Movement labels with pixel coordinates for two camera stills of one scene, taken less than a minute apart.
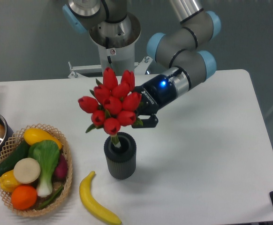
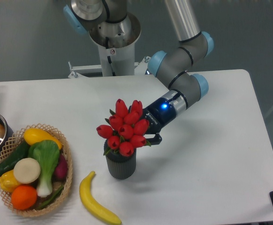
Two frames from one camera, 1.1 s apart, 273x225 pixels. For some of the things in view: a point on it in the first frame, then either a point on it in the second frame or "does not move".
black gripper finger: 151,122 -> 155,140
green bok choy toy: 47,153 does not move
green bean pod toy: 51,199 does not move
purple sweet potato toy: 62,169 does not move
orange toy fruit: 24,197 does not move
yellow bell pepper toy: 7,182 does not move
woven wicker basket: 7,197 does not move
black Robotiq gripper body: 155,93 -> 159,113
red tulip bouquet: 114,104 -> 126,129
